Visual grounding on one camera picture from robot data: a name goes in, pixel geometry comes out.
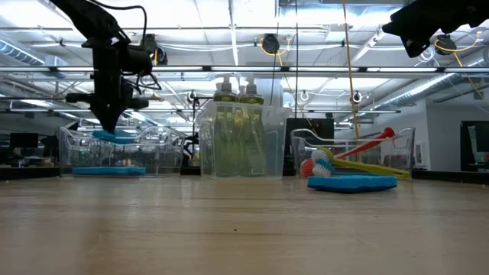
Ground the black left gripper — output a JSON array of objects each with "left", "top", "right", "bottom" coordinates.
[{"left": 65, "top": 41, "right": 154, "bottom": 134}]

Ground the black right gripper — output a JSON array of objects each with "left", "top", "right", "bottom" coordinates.
[{"left": 381, "top": 0, "right": 489, "bottom": 58}]

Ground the light blue sponge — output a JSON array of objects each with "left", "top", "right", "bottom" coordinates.
[
  {"left": 92, "top": 129, "right": 135, "bottom": 145},
  {"left": 307, "top": 174, "right": 398, "bottom": 194}
]

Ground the dark blue sponge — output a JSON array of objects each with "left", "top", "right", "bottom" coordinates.
[{"left": 71, "top": 166, "right": 147, "bottom": 177}]

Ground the red dish brush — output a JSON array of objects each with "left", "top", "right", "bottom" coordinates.
[{"left": 300, "top": 127, "right": 396, "bottom": 179}]

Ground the yellow-green dish brush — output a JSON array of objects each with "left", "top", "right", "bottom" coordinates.
[{"left": 311, "top": 147, "right": 410, "bottom": 180}]

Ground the blue dish brush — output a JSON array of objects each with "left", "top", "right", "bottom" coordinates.
[{"left": 312, "top": 158, "right": 377, "bottom": 179}]

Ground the shallow clear plastic bin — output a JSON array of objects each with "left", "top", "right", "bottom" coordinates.
[
  {"left": 290, "top": 127, "right": 416, "bottom": 180},
  {"left": 57, "top": 125, "right": 187, "bottom": 177}
]

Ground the small black monitor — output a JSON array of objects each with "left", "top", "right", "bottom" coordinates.
[{"left": 9, "top": 132, "right": 39, "bottom": 149}]

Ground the long ceiling light strip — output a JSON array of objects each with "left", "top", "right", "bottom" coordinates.
[{"left": 0, "top": 65, "right": 489, "bottom": 73}]

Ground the dark desk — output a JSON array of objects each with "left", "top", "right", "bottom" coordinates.
[{"left": 0, "top": 166, "right": 61, "bottom": 181}]

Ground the black rectangular screen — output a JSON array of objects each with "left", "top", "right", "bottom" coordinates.
[{"left": 286, "top": 117, "right": 336, "bottom": 170}]

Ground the dark bench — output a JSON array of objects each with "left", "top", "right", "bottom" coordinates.
[{"left": 411, "top": 169, "right": 489, "bottom": 185}]

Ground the tall clear plastic bin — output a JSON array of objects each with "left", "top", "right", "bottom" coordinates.
[{"left": 194, "top": 99, "right": 292, "bottom": 180}]

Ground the black ceiling cable reel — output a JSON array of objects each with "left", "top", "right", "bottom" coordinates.
[
  {"left": 433, "top": 33, "right": 459, "bottom": 57},
  {"left": 261, "top": 33, "right": 281, "bottom": 55},
  {"left": 147, "top": 33, "right": 169, "bottom": 66}
]

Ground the yellow hanging cable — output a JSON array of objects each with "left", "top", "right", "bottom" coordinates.
[{"left": 342, "top": 0, "right": 364, "bottom": 168}]

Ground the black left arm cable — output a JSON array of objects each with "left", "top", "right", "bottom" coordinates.
[{"left": 89, "top": 0, "right": 163, "bottom": 92}]

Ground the white wall poster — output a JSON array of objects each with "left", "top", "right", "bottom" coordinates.
[{"left": 414, "top": 141, "right": 428, "bottom": 167}]

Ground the black hanging cable with coil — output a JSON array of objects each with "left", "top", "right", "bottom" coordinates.
[{"left": 293, "top": 0, "right": 300, "bottom": 120}]

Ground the black wall screen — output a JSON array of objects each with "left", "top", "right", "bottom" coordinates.
[{"left": 460, "top": 120, "right": 489, "bottom": 173}]

